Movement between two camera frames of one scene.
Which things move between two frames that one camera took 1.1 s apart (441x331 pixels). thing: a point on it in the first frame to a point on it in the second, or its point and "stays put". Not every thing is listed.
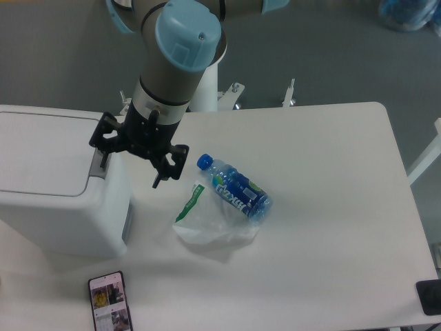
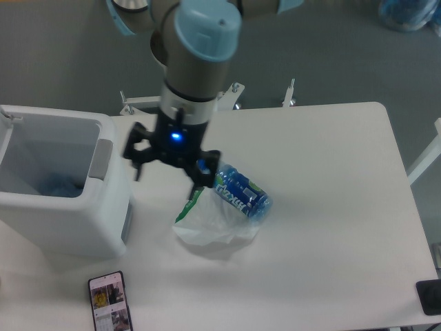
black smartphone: (109, 303) stays put
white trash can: (54, 196) stays put
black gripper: (149, 139) to (173, 142)
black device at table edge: (429, 294) stays put
